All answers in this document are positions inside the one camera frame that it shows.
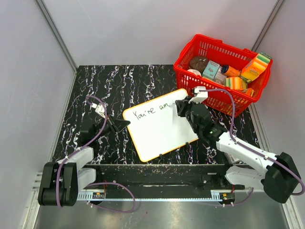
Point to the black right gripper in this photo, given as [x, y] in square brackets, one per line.
[182, 105]

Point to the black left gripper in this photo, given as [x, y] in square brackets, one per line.
[117, 126]

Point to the white board yellow frame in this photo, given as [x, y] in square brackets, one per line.
[156, 129]

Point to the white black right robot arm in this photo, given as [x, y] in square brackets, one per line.
[276, 175]

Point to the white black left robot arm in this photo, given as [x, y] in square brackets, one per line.
[61, 181]

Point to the white round lid container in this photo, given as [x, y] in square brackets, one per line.
[196, 72]

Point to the brown round bread pack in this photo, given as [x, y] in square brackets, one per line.
[198, 63]

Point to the red plastic shopping basket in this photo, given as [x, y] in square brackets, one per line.
[221, 98]

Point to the pink white packet in basket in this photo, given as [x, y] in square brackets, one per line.
[220, 78]

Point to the teal small carton box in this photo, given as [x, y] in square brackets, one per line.
[211, 70]

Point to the orange bottle blue cap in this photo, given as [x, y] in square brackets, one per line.
[230, 71]

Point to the striped orange sponge pack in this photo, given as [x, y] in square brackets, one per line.
[235, 83]

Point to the orange packet in basket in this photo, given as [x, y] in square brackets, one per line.
[248, 92]

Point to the small pink white box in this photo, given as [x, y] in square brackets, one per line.
[233, 160]

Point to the yellow green sponge pack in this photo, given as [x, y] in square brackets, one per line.
[255, 67]

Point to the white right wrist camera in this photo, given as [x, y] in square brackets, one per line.
[200, 94]

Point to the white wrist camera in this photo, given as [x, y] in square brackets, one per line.
[99, 109]
[200, 94]

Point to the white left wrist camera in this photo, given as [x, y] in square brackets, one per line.
[99, 109]

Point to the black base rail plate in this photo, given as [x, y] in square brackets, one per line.
[152, 179]

